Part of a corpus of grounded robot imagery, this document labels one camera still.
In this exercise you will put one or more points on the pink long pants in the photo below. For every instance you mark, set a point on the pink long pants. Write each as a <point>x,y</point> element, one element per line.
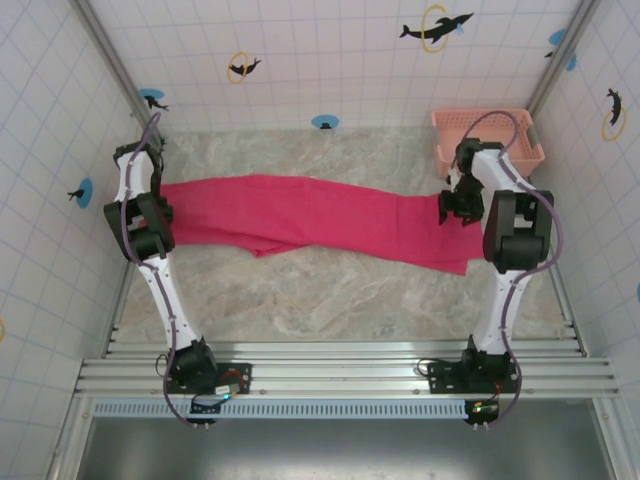
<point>310,215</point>

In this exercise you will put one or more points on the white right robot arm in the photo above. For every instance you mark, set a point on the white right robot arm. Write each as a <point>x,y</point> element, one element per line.
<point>500,310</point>

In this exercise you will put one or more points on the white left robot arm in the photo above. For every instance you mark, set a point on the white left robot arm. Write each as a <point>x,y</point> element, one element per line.
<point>162,295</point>

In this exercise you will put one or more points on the salmon plastic basket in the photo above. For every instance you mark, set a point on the salmon plastic basket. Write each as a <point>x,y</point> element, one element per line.
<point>450,135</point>

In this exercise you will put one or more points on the blue circle shark sticker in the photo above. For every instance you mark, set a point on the blue circle shark sticker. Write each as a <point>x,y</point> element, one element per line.
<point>152,97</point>

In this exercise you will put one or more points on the blue circle diver sticker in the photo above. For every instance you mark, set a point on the blue circle diver sticker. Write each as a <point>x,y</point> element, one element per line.
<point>84,192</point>

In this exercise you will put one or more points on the blue oval fin sticker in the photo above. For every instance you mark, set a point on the blue oval fin sticker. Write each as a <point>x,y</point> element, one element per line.
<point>325,121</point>

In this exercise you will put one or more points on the blue corner sticker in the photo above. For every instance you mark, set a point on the blue corner sticker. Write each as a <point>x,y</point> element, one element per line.
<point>557,36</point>

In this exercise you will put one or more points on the small board with green light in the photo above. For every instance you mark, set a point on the small board with green light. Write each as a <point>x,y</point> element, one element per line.
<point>482,409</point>
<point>226,392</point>

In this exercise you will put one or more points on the aluminium cross beam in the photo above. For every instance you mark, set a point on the aluminium cross beam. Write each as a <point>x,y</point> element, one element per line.
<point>325,370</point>

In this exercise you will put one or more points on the grey metal panel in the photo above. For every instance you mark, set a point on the grey metal panel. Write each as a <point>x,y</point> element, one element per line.
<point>350,450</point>

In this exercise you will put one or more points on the aluminium corner post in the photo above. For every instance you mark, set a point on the aluminium corner post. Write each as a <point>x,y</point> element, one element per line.
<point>112,60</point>
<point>562,55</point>

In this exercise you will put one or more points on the aluminium side rail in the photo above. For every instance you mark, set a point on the aluminium side rail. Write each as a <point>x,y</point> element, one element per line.
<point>565,310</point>
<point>118,320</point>

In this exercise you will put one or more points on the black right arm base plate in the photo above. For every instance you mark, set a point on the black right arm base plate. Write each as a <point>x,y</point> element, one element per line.
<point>440,372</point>

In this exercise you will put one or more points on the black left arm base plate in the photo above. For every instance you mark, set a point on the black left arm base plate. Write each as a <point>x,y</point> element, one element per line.
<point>242,365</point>

